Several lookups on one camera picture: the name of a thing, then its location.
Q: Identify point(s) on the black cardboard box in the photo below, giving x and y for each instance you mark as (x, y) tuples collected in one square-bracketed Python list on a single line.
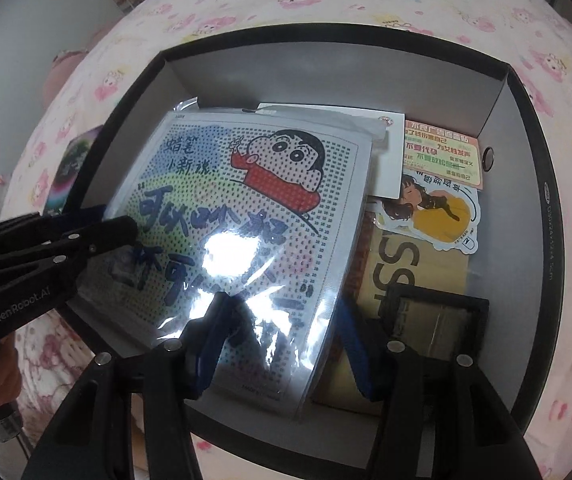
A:
[(526, 185)]

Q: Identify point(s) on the pink patterned cloth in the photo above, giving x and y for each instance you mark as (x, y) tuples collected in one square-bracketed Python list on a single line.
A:
[(45, 355)]

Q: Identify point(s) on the pink pillow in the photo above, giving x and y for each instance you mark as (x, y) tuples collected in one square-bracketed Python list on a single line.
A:
[(65, 75)]

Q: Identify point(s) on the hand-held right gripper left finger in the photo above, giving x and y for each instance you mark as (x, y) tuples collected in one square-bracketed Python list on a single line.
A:
[(215, 350)]

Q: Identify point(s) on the person's left hand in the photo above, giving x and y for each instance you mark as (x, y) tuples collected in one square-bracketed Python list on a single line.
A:
[(3, 370)]

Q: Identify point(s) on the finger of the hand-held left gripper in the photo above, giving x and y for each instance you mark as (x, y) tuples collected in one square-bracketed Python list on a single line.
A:
[(100, 237), (40, 222)]

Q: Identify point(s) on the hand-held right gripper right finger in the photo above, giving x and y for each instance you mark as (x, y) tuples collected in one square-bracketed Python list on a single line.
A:
[(361, 360)]

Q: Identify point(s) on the green and orange sticker sheet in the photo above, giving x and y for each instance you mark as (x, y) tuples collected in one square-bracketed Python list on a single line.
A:
[(441, 155)]

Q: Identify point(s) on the cartoon print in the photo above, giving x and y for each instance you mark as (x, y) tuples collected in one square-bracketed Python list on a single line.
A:
[(205, 185)]

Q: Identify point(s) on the white card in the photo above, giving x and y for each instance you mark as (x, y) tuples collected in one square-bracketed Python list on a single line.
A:
[(383, 160)]

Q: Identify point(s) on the yellow flat packet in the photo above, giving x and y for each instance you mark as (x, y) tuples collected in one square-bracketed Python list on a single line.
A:
[(416, 270)]

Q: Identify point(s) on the cartoon girl sticker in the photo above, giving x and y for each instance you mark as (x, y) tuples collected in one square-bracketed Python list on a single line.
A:
[(441, 215)]

